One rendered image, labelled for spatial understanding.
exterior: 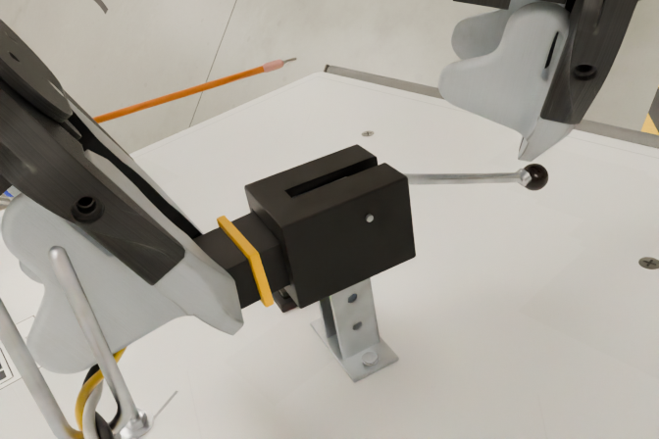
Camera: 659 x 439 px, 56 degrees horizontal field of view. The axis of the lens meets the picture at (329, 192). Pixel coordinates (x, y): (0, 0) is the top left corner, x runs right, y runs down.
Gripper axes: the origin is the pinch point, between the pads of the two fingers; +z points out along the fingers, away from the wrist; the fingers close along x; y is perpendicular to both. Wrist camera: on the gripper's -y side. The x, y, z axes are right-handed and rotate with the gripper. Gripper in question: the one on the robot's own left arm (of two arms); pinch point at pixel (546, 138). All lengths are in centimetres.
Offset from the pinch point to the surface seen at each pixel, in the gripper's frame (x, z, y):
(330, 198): 8.7, -2.2, 8.2
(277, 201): 9.1, -1.8, 10.3
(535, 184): 1.1, 2.1, -0.1
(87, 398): 18.7, -3.0, 12.5
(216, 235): 10.4, -0.4, 12.6
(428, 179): 4.5, -0.1, 4.9
